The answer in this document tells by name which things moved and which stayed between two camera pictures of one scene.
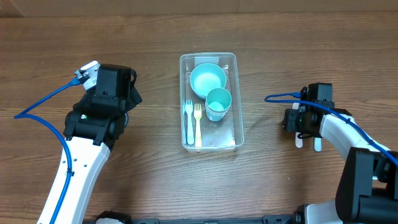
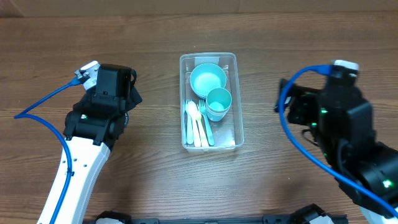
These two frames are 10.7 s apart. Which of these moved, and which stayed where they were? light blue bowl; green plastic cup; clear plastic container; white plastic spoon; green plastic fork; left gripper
Moved: green plastic fork; white plastic spoon
Stayed: light blue bowl; green plastic cup; left gripper; clear plastic container
